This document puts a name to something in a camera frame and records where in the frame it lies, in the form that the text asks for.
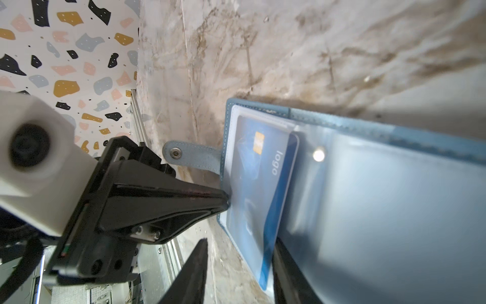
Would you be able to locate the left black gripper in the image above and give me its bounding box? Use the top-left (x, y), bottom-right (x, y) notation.
top-left (44, 136), bottom-right (229, 285)

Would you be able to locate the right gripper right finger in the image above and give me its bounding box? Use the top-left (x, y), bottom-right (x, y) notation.
top-left (272, 238), bottom-right (323, 304)

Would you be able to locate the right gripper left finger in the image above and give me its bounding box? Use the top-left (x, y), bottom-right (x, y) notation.
top-left (158, 238), bottom-right (208, 304)

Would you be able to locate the blue leather card holder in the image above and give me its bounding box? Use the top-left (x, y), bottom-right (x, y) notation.
top-left (163, 98), bottom-right (485, 303)

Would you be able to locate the dark blue VIP credit card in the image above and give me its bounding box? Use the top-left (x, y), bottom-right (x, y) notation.
top-left (224, 116), bottom-right (299, 291)

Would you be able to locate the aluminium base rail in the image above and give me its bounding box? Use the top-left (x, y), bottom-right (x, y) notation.
top-left (130, 89), bottom-right (184, 303)

